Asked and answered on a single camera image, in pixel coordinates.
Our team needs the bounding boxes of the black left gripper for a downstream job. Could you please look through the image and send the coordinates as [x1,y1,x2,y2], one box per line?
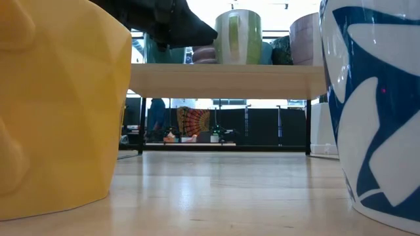
[88,0,219,52]

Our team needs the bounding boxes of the ribbed purple mug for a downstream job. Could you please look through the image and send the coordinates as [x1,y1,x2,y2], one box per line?
[192,45,218,65]

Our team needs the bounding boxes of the purple striped mug white handle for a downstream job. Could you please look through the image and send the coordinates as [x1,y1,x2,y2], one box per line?
[289,12,324,67]

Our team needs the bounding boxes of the white box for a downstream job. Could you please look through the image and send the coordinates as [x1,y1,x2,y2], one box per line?
[310,102,339,157]

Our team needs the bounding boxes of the person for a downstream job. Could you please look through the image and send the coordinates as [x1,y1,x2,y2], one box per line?
[146,98,167,140]

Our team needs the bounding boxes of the light blue mug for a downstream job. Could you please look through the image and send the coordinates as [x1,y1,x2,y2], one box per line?
[261,41,274,66]

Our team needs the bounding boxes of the black device green light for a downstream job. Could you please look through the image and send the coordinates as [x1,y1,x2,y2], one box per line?
[209,123,240,144]

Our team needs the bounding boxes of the green striped mug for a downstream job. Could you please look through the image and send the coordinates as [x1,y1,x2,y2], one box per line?
[214,9,263,66]

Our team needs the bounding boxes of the black metal table frame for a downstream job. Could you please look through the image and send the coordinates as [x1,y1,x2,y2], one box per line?
[118,143,309,153]

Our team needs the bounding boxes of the blue white floral mug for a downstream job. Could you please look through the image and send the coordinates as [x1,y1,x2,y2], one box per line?
[320,0,420,235]

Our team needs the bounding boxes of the wooden shelf riser black legs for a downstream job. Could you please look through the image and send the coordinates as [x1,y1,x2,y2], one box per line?
[129,63,327,157]

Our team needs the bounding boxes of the orange mandala cloth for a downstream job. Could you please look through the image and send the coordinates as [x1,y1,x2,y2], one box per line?
[176,106,211,138]

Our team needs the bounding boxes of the dark speckled mug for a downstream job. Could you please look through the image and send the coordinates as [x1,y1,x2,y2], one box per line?
[271,35,294,66]

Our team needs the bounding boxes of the black monitor screen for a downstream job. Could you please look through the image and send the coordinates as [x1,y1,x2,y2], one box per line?
[123,97,142,127]

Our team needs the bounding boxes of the yellow-orange faceted mug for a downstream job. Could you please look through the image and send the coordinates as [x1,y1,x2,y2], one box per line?
[0,0,133,222]

